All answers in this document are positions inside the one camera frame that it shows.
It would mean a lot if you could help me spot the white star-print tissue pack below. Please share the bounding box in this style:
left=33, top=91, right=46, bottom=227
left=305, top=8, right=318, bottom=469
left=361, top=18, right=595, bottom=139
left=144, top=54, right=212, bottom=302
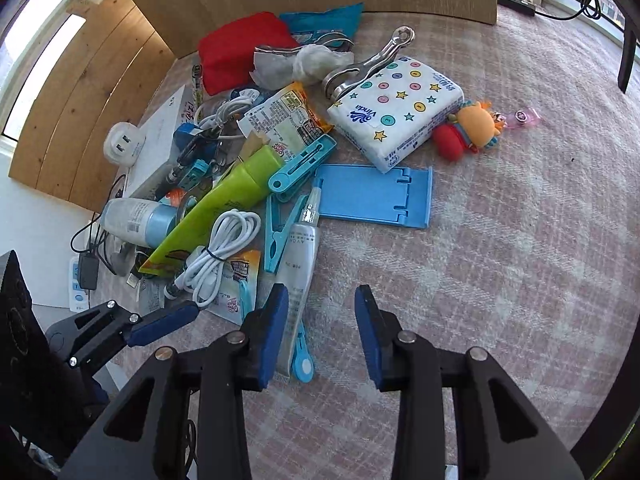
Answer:
left=326, top=55, right=465, bottom=174

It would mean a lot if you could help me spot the wooden board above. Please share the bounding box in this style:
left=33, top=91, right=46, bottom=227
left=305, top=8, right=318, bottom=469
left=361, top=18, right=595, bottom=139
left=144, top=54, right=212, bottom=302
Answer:
left=7, top=0, right=176, bottom=213

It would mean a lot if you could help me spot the translucent white tube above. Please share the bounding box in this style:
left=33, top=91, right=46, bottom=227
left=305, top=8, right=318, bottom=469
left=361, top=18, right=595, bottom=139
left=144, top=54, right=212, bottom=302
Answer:
left=272, top=187, right=323, bottom=386

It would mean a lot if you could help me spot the crumpled white wrap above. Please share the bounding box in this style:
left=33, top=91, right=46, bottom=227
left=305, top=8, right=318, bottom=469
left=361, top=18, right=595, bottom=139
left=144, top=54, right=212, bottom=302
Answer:
left=250, top=44, right=353, bottom=88

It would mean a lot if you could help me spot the blue keychain with carabiner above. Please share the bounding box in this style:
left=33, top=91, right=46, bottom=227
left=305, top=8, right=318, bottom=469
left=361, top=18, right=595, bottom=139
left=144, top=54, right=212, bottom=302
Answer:
left=172, top=122, right=223, bottom=186

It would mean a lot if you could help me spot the green tube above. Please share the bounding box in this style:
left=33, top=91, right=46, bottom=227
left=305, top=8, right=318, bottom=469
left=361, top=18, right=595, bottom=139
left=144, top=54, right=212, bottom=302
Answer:
left=139, top=145, right=286, bottom=277

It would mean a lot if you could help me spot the white and blue bottle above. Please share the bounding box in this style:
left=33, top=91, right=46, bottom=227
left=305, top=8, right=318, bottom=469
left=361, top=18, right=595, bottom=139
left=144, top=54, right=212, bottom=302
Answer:
left=101, top=198, right=177, bottom=249

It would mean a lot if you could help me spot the black power strip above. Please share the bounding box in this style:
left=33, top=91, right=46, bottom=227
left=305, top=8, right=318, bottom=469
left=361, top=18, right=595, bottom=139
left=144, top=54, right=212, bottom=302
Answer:
left=497, top=0, right=537, bottom=17

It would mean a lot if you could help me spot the thin white cable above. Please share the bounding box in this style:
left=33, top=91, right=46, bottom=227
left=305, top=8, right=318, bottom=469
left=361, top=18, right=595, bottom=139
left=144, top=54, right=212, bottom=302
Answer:
left=192, top=97, right=261, bottom=141

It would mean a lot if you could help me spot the orange plush doll keychain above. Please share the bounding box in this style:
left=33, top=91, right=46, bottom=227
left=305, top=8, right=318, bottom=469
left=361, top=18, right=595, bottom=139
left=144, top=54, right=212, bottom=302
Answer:
left=431, top=100, right=505, bottom=162

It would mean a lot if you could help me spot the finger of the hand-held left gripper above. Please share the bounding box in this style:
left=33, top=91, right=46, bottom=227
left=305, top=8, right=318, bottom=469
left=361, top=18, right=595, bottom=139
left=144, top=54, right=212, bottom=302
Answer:
left=67, top=300, right=200, bottom=367

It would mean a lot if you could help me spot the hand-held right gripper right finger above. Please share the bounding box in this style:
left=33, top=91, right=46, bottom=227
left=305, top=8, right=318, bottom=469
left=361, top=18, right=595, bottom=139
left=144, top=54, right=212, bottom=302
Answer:
left=354, top=285, right=584, bottom=480

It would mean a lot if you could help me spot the coiled white cable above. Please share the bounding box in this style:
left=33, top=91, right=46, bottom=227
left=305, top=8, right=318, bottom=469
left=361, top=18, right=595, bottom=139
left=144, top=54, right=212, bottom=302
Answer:
left=165, top=210, right=262, bottom=308

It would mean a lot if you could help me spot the blue phone stand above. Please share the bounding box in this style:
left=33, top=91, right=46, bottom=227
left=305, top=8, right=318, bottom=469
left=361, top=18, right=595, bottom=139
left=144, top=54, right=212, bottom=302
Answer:
left=311, top=163, right=433, bottom=231

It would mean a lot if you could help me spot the small orange snack packet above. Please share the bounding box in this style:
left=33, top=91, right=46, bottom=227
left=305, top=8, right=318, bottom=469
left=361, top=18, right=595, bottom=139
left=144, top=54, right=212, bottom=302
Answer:
left=205, top=249, right=262, bottom=323

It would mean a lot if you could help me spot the large metal clip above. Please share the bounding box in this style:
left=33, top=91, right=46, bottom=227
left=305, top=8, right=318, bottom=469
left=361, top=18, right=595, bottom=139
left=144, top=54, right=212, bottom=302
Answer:
left=321, top=26, right=417, bottom=103
left=254, top=32, right=357, bottom=58

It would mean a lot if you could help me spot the small teal box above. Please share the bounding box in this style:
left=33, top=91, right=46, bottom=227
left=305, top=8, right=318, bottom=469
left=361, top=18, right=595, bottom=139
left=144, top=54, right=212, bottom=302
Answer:
left=180, top=159, right=211, bottom=186

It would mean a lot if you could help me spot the white power strip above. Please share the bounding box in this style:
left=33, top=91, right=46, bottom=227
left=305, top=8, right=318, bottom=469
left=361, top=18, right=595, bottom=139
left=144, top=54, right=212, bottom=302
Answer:
left=66, top=255, right=91, bottom=313

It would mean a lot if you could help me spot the teal plastic clothespin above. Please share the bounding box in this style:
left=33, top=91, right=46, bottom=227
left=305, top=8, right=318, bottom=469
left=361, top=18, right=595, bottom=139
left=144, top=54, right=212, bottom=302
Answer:
left=267, top=135, right=337, bottom=203

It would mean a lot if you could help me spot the red cloth pouch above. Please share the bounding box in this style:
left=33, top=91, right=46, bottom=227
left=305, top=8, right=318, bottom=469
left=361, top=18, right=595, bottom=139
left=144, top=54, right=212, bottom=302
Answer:
left=196, top=11, right=301, bottom=96

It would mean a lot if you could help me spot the black power adapter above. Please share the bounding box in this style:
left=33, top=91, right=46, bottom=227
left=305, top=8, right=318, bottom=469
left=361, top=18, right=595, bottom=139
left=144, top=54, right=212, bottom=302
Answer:
left=77, top=255, right=100, bottom=291

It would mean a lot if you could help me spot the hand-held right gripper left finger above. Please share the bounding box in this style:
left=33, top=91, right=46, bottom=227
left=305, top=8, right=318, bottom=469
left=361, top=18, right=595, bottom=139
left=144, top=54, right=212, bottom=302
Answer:
left=60, top=284, right=290, bottom=480

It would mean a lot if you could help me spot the blue foil packet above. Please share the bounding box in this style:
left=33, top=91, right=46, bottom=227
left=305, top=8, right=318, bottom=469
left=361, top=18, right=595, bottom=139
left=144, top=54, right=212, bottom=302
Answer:
left=280, top=2, right=365, bottom=51

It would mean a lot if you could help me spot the white charger plug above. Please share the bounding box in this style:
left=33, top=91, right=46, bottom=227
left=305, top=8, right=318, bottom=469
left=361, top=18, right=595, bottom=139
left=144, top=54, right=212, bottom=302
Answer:
left=103, top=121, right=147, bottom=165

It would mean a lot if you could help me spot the blue plastic clothespin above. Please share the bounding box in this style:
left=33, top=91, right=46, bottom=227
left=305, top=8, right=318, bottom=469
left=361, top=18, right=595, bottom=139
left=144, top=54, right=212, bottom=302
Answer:
left=263, top=192, right=312, bottom=275
left=290, top=320, right=317, bottom=382

